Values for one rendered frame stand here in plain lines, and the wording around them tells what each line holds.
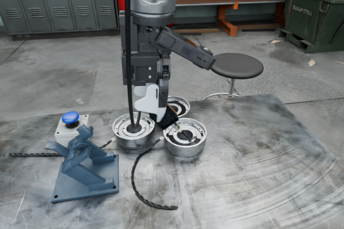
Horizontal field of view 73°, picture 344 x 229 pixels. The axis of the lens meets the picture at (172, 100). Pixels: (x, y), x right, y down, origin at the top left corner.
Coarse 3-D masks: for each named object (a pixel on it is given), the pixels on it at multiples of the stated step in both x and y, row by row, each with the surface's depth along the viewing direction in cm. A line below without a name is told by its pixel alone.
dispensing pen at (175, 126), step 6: (168, 108) 47; (150, 114) 48; (156, 114) 47; (168, 114) 48; (174, 114) 48; (156, 120) 48; (162, 120) 48; (168, 120) 49; (174, 120) 49; (162, 126) 49; (168, 126) 49; (174, 126) 51; (180, 132) 53
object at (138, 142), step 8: (136, 112) 63; (120, 120) 62; (144, 120) 62; (152, 120) 60; (128, 128) 61; (144, 128) 59; (152, 128) 57; (120, 136) 55; (144, 136) 55; (152, 136) 58; (120, 144) 56; (128, 144) 55; (136, 144) 55; (144, 144) 57
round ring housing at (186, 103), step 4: (168, 96) 69; (172, 96) 69; (176, 96) 69; (168, 100) 70; (176, 100) 70; (180, 100) 69; (184, 100) 68; (172, 104) 68; (176, 104) 68; (184, 104) 68; (188, 104) 66; (176, 108) 67; (180, 108) 66; (188, 108) 64; (188, 112) 64; (180, 116) 61; (184, 116) 62; (188, 116) 64
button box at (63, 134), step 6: (60, 120) 59; (78, 120) 59; (84, 120) 59; (60, 126) 57; (66, 126) 57; (72, 126) 57; (78, 126) 57; (60, 132) 55; (66, 132) 55; (72, 132) 55; (60, 138) 55; (66, 138) 56; (72, 138) 56; (66, 144) 57
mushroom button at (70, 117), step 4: (68, 112) 57; (72, 112) 57; (76, 112) 57; (64, 116) 56; (68, 116) 56; (72, 116) 56; (76, 116) 56; (64, 120) 55; (68, 120) 55; (72, 120) 55; (76, 120) 56
